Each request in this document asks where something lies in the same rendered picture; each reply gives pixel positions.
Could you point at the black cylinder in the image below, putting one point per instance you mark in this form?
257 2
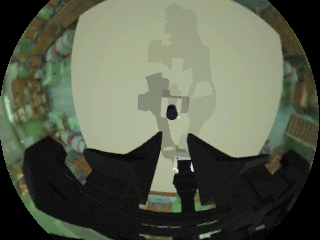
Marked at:
171 112

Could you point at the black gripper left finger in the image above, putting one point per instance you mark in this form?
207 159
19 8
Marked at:
138 167

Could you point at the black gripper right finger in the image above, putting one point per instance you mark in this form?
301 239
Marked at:
215 170

